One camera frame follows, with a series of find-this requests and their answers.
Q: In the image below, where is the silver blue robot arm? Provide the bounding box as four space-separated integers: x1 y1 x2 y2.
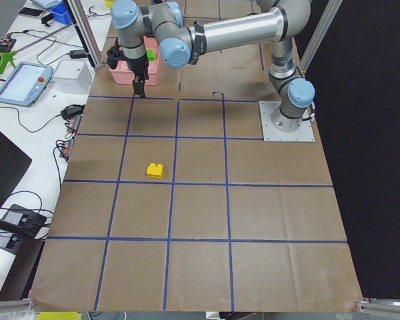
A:
107 1 315 120

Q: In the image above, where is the teach pendant tablet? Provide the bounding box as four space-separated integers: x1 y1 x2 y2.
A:
0 62 54 107

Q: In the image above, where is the black smartphone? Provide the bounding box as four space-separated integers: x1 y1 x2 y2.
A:
18 7 45 18

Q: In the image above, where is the blue plastic bin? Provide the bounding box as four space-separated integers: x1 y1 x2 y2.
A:
50 2 72 25

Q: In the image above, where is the green handled reacher grabber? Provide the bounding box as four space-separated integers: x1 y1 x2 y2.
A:
0 25 77 75

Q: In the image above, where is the white cube device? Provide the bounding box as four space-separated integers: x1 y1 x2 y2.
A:
53 59 92 94

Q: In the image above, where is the black power adapter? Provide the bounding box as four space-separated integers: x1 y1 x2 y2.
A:
69 49 87 59

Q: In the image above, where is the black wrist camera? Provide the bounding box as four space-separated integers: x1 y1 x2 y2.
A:
107 45 120 70

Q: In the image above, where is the aluminium frame post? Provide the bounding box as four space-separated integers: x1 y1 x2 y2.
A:
63 0 102 69

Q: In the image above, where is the yellow block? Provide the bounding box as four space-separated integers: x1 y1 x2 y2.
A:
146 163 164 179

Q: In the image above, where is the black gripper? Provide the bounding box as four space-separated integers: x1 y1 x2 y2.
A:
126 55 149 97

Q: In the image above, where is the green block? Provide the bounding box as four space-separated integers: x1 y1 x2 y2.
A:
147 49 155 61

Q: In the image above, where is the pink plastic box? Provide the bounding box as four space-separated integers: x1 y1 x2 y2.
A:
108 35 162 86

